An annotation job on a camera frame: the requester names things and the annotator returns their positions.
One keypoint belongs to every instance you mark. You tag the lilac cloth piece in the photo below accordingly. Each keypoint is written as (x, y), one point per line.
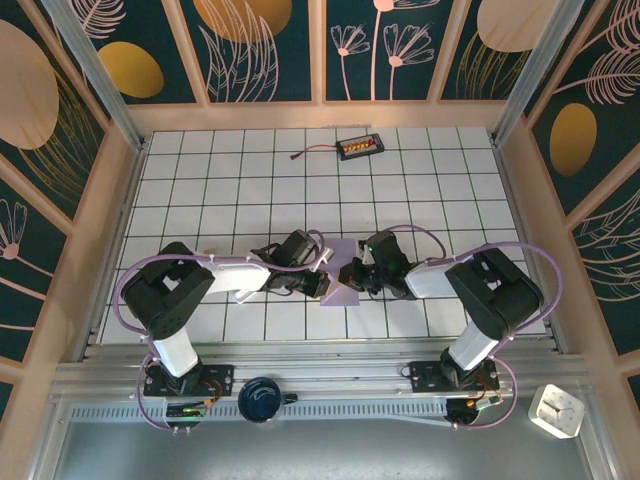
(340, 297)

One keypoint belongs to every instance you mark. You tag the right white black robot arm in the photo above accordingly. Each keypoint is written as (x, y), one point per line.
(495, 295)

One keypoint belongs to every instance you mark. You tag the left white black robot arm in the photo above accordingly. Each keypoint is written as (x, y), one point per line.
(165, 295)

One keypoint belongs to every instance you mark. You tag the white square clock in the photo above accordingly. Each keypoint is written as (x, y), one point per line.
(555, 410)

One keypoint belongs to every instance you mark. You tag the dark blue cup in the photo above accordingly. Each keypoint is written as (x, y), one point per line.
(258, 400)

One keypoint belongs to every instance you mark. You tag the black charger board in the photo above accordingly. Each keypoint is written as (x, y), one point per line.
(360, 147)

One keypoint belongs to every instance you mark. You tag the small controller circuit board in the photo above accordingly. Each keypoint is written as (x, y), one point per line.
(462, 412)
(187, 411)

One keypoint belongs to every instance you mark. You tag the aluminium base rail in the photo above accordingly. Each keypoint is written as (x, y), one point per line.
(325, 370)

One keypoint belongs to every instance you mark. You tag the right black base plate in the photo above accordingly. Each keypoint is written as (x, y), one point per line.
(425, 375)

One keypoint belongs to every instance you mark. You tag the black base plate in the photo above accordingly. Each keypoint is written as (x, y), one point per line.
(425, 375)
(220, 380)

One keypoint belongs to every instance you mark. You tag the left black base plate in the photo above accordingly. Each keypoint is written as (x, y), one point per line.
(220, 380)

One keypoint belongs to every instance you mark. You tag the aluminium side rail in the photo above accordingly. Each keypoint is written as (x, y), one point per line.
(525, 225)
(122, 210)

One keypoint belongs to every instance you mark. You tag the aluminium corner post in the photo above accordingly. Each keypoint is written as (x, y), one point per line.
(95, 75)
(527, 75)

